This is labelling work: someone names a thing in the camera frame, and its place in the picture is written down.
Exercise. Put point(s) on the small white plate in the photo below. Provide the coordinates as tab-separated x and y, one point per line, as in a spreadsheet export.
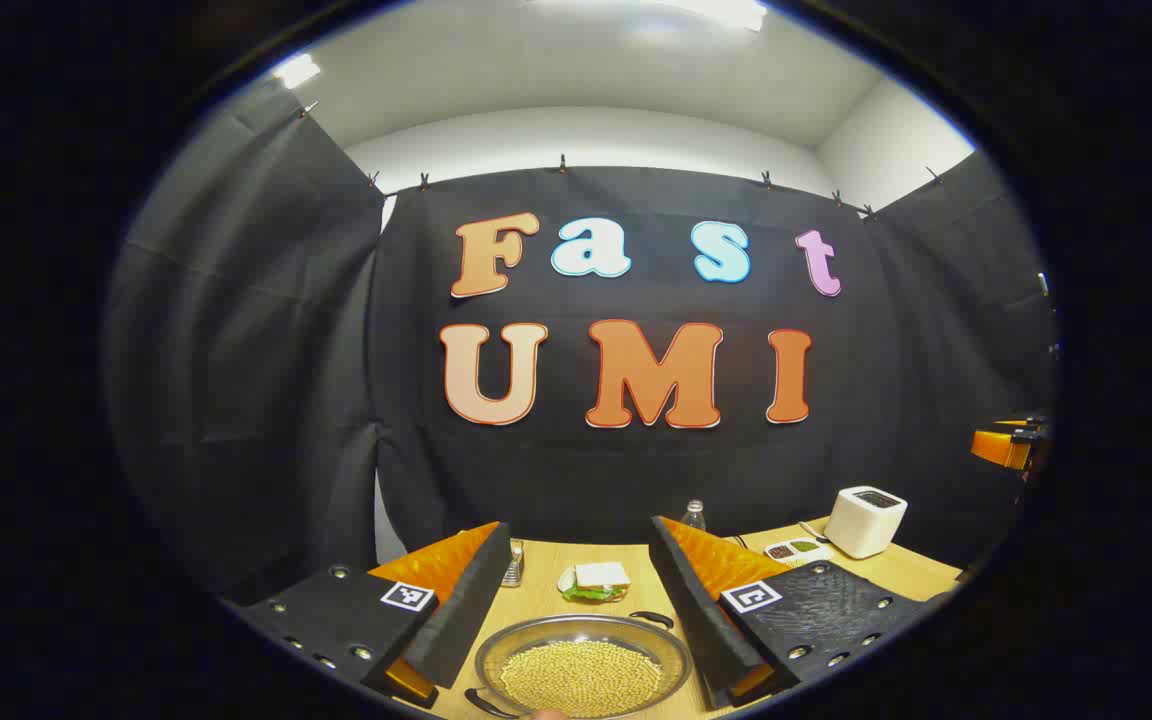
564	580

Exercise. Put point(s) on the white divided dish with beans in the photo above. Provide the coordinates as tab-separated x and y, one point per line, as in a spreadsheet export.
796	550

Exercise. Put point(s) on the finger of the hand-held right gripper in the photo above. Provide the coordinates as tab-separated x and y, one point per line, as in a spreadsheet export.
998	448

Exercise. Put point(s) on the white toaster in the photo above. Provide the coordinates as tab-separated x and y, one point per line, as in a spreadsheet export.
861	525

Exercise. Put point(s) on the pile of yellow soybeans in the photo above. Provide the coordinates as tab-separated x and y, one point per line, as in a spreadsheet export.
581	680

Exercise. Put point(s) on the ceiling light panel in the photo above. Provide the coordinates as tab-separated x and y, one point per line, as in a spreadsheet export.
296	70
726	12

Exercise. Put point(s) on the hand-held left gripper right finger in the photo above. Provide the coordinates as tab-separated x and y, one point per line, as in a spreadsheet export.
691	620

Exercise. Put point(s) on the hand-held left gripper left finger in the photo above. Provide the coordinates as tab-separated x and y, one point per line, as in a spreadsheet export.
466	620

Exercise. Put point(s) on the clear plastic water bottle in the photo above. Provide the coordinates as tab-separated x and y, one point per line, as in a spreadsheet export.
694	518

